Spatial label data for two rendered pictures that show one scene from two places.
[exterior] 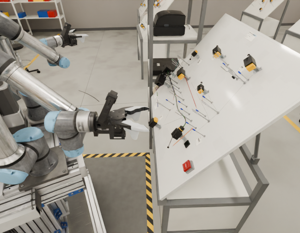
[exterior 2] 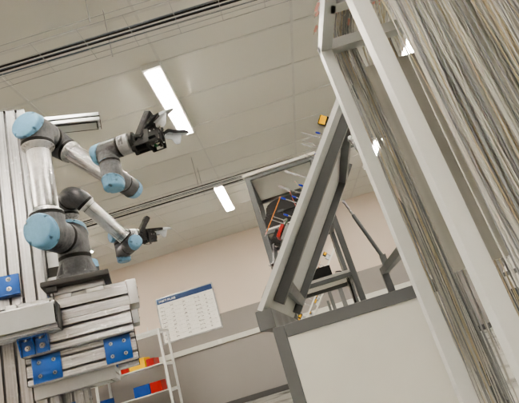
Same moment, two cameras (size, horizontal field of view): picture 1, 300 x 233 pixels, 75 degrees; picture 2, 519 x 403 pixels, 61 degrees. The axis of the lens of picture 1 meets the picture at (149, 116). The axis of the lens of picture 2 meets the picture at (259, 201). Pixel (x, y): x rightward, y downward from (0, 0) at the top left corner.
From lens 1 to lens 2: 1.53 m
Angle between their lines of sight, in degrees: 57
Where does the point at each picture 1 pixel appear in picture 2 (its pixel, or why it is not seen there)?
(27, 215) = (40, 309)
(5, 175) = (37, 220)
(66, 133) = (106, 152)
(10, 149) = (51, 197)
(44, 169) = (78, 268)
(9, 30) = (80, 195)
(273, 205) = not seen: outside the picture
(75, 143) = (113, 165)
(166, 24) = (280, 209)
